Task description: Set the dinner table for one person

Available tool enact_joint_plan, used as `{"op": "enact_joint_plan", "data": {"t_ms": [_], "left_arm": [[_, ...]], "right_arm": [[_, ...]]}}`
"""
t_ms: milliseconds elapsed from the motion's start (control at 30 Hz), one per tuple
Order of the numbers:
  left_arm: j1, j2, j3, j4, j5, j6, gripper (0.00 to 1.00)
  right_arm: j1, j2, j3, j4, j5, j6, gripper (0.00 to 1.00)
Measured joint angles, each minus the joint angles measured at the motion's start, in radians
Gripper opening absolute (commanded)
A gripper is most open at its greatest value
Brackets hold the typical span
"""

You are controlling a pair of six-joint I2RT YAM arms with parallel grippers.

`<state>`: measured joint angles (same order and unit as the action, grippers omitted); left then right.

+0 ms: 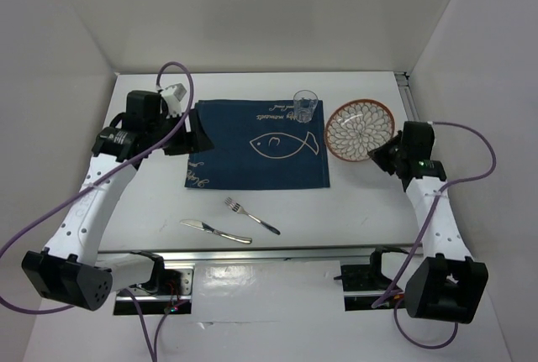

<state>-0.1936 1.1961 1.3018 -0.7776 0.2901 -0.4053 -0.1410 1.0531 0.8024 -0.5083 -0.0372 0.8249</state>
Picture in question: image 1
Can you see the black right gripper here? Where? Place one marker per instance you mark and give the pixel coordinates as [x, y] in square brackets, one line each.
[379, 154]

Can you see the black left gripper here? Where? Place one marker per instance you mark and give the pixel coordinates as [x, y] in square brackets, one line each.
[195, 141]

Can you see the patterned ceramic plate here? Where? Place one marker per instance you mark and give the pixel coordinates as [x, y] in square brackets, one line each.
[358, 127]

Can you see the blue fish placemat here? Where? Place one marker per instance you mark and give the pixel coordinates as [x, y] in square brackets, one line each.
[259, 146]

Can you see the silver fork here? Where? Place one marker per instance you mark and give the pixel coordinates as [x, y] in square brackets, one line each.
[236, 207]

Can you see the silver table knife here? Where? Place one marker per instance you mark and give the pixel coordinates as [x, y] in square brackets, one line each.
[202, 226]

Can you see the clear drinking glass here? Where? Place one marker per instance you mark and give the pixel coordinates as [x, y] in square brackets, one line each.
[304, 105]

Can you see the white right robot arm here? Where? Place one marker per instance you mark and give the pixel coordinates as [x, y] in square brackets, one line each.
[448, 284]

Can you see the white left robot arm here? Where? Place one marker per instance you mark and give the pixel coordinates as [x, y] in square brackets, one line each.
[67, 269]

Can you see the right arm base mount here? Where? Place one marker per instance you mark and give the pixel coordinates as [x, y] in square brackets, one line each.
[361, 286]

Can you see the front aluminium rail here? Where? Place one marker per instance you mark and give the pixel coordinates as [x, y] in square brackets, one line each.
[359, 252]

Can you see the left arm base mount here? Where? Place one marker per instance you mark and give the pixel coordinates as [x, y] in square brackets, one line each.
[174, 294]

